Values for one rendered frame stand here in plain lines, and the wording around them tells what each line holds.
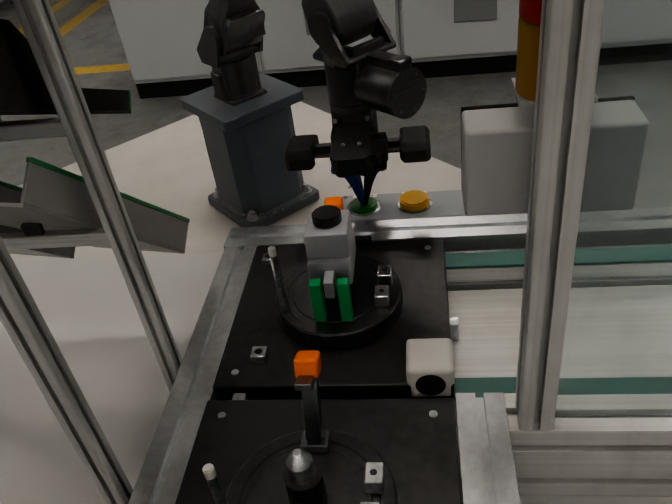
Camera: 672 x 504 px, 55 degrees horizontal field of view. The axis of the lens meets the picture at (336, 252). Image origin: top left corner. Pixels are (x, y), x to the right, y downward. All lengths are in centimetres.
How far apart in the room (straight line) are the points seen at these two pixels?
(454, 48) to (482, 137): 331
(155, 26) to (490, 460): 359
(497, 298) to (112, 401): 49
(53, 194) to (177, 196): 62
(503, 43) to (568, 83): 335
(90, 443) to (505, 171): 41
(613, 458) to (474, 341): 19
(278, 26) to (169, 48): 66
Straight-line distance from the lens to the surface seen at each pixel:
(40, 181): 63
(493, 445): 61
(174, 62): 403
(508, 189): 49
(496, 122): 47
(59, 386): 57
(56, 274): 113
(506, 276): 82
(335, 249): 65
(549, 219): 47
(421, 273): 76
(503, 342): 76
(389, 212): 89
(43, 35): 59
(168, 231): 80
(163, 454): 65
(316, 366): 53
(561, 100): 42
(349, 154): 77
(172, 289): 100
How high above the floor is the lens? 145
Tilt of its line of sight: 36 degrees down
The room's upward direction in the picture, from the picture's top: 8 degrees counter-clockwise
